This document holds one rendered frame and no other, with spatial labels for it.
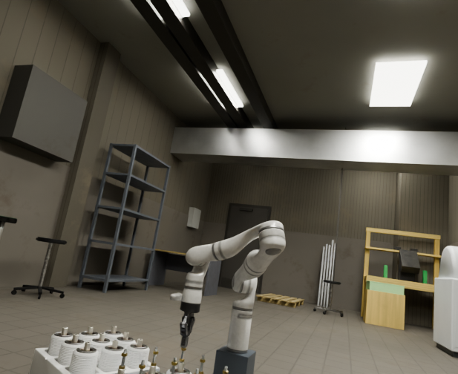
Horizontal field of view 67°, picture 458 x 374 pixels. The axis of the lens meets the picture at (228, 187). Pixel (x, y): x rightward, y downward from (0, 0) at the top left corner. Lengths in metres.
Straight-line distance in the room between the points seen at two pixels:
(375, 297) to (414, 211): 2.35
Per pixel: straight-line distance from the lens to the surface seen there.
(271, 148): 6.81
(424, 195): 8.25
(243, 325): 1.59
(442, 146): 6.83
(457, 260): 5.05
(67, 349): 1.66
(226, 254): 1.30
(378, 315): 6.60
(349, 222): 8.77
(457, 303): 4.89
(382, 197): 8.93
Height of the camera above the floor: 0.67
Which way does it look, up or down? 12 degrees up
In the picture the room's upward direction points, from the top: 9 degrees clockwise
